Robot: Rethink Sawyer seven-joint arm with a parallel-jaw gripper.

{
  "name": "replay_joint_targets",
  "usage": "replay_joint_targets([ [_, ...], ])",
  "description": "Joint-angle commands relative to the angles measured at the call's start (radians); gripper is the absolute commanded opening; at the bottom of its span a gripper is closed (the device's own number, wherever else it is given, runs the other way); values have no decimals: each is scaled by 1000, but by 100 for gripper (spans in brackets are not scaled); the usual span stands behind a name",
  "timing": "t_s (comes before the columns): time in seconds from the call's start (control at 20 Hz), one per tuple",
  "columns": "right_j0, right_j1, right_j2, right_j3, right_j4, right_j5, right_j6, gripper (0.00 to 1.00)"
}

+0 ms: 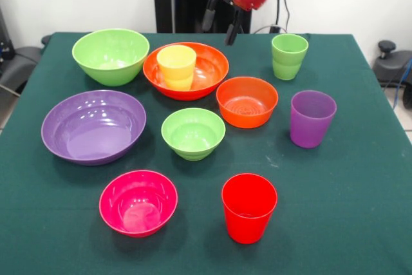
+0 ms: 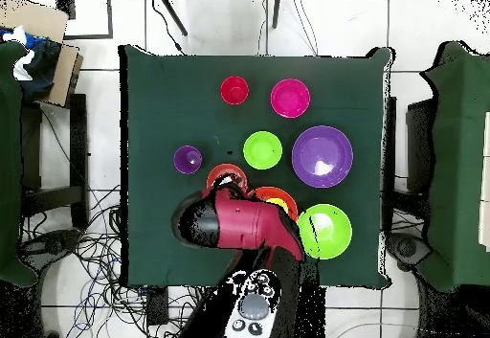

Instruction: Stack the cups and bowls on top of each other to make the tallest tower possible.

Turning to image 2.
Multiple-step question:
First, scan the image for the small orange bowl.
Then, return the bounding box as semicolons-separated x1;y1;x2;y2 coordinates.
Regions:
206;162;249;193

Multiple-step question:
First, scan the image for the large green bowl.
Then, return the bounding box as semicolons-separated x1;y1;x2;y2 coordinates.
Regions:
297;203;353;260

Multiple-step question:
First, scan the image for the red cup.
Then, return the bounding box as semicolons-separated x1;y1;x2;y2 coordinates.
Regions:
220;76;250;106

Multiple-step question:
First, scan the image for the black stool frame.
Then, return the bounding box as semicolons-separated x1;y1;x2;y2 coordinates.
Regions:
20;93;90;230

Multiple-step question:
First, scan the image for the yellow cup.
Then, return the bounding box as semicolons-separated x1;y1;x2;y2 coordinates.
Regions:
265;197;290;214

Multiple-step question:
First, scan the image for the green cloth covered table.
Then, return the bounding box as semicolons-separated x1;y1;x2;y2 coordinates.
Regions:
0;40;39;287
414;40;490;293

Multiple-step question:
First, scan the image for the black power adapter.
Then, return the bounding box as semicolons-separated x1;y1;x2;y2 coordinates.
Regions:
145;285;170;327

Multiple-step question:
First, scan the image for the blue and white cloth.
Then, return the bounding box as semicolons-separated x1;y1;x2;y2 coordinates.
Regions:
0;25;62;101

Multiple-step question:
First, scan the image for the purple cup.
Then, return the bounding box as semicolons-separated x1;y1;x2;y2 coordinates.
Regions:
172;145;204;175

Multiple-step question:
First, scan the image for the dark green tablecloth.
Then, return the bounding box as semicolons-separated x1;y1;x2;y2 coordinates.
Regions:
118;44;393;289

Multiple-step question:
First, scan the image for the pink bowl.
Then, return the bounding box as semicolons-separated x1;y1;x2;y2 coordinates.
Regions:
270;78;312;120

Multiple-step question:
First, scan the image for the large purple bowl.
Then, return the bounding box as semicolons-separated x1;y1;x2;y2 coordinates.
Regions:
291;124;354;189

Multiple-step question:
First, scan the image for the tangle of cables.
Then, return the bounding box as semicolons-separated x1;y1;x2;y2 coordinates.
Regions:
18;184;210;338

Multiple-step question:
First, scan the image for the large orange-red bowl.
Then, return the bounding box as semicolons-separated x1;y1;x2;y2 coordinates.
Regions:
250;186;299;222

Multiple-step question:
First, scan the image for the cardboard box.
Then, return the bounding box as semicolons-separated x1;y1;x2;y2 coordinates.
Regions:
0;0;84;107

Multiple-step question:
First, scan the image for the small green bowl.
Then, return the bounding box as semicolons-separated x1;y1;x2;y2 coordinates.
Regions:
242;130;283;170

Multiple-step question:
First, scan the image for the black rectangular frame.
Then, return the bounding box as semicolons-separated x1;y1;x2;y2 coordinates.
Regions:
56;0;114;40

